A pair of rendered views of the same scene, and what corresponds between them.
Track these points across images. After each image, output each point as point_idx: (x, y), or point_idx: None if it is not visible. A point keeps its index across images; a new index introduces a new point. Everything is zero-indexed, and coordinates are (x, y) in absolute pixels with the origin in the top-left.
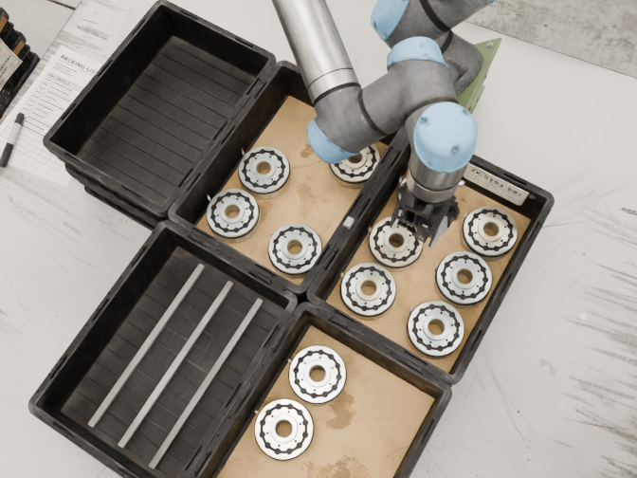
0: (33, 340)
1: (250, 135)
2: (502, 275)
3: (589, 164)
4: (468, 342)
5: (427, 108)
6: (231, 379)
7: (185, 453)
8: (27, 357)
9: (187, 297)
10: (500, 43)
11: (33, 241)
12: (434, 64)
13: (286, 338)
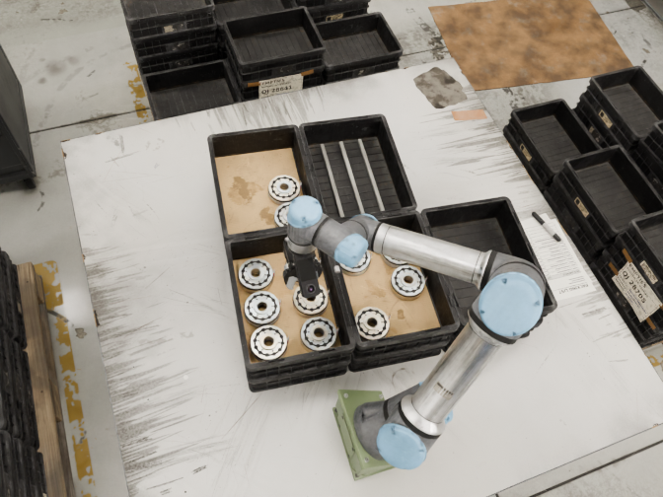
0: (425, 166)
1: (434, 293)
2: None
3: (247, 481)
4: None
5: (323, 217)
6: (325, 193)
7: (314, 158)
8: (419, 160)
9: (378, 207)
10: None
11: (477, 197)
12: (338, 240)
13: None
